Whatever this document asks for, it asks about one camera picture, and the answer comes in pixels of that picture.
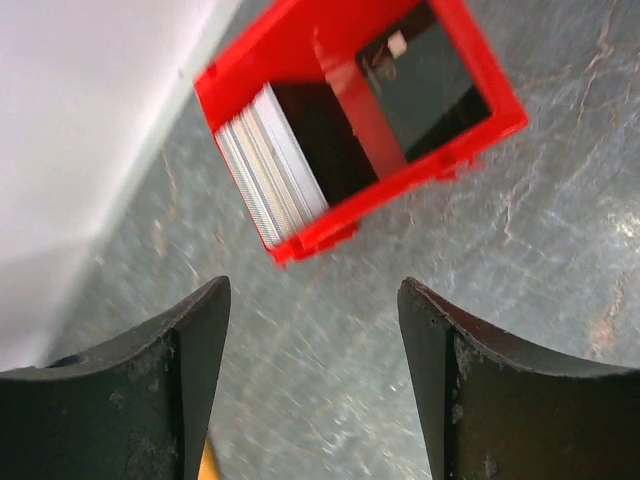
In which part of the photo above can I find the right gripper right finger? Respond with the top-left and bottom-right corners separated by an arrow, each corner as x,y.
397,278 -> 639,479

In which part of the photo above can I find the red plastic bin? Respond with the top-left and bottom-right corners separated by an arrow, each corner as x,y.
195,1 -> 527,265

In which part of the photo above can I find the mustard yellow tote bag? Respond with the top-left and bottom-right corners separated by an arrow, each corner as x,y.
198,440 -> 221,480

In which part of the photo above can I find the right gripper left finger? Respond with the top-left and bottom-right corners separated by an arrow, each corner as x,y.
1,276 -> 231,479

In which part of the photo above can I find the white credit card stack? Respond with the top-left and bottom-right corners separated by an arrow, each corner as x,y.
214,83 -> 329,249

